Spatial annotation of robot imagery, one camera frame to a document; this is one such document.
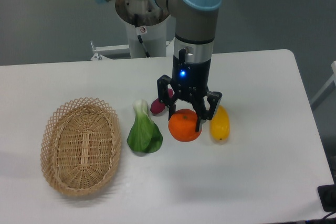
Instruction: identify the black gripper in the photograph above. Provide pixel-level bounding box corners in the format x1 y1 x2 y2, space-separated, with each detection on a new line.
157 48 222 132

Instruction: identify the orange fruit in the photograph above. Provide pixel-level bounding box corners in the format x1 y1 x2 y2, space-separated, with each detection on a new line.
168 109 202 142

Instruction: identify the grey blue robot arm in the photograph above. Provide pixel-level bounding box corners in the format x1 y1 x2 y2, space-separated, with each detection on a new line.
96 0 222 131

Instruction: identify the woven wicker basket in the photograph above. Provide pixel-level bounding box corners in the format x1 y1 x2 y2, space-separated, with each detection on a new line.
40 97 121 197

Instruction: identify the purple sweet potato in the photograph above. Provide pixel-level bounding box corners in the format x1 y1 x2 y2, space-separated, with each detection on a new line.
150 98 168 115

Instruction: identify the yellow mango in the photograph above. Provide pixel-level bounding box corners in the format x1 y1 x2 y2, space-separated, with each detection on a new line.
209 105 230 141

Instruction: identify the green bok choy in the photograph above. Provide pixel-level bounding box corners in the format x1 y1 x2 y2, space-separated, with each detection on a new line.
127 99 163 154

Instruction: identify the black device at table edge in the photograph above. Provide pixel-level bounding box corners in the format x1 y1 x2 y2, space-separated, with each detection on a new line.
317 184 335 212

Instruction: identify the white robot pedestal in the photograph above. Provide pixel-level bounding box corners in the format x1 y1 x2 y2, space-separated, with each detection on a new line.
114 0 175 58

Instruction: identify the white base bracket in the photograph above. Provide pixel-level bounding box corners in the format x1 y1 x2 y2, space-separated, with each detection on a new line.
90 40 175 60

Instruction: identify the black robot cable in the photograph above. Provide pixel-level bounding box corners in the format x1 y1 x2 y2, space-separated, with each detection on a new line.
134 13 151 58

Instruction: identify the white frame at right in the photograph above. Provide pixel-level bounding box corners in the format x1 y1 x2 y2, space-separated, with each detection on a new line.
310 61 335 111

